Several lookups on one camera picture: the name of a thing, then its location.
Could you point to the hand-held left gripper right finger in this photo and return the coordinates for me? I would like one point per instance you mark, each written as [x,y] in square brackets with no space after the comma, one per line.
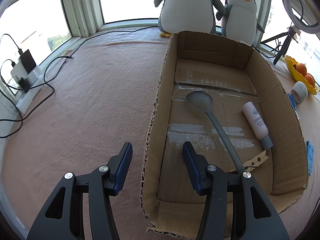
[191,165]

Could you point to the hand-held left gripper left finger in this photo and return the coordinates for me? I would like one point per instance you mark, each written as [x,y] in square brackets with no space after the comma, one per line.
[123,165]

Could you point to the wooden clothespin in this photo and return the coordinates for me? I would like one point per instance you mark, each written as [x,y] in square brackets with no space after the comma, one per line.
[258,160]

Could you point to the white bottle with grey cap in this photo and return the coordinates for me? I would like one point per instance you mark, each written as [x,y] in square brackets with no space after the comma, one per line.
[255,122]

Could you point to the cardboard box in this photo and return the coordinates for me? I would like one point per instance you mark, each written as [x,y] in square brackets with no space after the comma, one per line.
[190,80]

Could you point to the blue round lid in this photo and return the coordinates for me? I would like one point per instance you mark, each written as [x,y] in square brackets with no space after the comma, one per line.
[292,102]

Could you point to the blue plastic part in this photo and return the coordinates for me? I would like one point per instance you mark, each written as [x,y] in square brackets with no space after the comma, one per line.
[310,157]

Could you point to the white power strip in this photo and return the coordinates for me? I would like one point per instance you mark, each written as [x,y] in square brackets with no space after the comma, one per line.
[32,76]

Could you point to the black plug adapter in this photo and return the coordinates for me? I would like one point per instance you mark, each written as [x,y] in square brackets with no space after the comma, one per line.
[23,83]

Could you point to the white round speaker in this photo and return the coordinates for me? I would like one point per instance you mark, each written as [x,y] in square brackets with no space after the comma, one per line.
[299,92]

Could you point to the yellow fruit bowl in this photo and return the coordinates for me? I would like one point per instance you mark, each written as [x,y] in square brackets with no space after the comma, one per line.
[291,66]

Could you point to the white charger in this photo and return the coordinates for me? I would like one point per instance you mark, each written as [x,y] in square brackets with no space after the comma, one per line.
[17,71]

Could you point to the black charger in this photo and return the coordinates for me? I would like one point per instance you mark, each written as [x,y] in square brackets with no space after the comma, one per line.
[28,60]

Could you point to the orange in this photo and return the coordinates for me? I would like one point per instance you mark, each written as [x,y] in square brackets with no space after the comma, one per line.
[310,79]
[301,68]

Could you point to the black tripod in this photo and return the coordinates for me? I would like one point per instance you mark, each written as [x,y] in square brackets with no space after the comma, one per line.
[282,50]

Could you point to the small penguin plush toy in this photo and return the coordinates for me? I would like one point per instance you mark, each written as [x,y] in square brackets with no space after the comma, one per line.
[241,17]

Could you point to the large penguin plush toy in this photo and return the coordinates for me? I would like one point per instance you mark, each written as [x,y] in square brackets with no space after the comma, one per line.
[187,7]

